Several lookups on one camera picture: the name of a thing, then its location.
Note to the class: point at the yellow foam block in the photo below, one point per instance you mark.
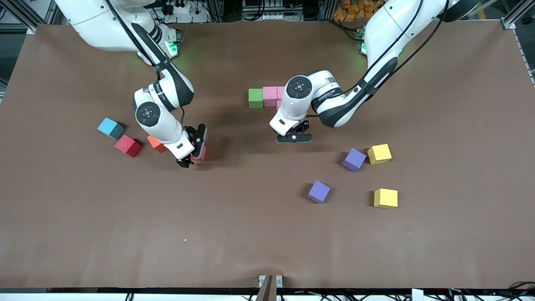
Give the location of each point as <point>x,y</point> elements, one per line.
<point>379,154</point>
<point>385,198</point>

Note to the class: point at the small metal bracket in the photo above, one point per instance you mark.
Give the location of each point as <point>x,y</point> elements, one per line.
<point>261,279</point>

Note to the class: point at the small white block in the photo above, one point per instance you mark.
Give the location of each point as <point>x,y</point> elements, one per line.
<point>417,295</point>

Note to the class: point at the green foam block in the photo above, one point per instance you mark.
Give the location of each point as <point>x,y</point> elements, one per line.
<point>256,98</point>

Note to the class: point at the blue foam block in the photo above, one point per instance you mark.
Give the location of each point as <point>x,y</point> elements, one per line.
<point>110,127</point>

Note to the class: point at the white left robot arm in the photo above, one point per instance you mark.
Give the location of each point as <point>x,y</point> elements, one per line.
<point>292,110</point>

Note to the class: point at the purple foam block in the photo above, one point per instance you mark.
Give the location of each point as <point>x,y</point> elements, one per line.
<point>354,159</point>
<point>318,192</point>

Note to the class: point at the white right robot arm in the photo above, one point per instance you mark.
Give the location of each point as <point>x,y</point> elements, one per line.
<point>163,125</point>

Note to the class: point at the aluminium frame profile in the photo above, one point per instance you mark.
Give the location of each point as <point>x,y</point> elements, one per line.
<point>25,14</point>
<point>512,19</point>

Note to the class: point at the white power strip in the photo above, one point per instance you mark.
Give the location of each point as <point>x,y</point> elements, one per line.
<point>188,19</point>

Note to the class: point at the dented pink foam block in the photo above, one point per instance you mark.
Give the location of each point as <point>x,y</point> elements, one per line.
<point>280,93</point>

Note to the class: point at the orange snack bag pile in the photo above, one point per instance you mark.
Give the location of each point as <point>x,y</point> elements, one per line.
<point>347,12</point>

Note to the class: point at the red foam block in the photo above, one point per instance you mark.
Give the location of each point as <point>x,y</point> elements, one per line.
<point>128,146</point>
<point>204,154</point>

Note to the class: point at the white ribbed device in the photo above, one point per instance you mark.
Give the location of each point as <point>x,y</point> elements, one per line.
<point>263,16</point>

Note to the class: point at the orange foam block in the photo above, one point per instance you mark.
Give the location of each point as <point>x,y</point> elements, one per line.
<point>155,144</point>

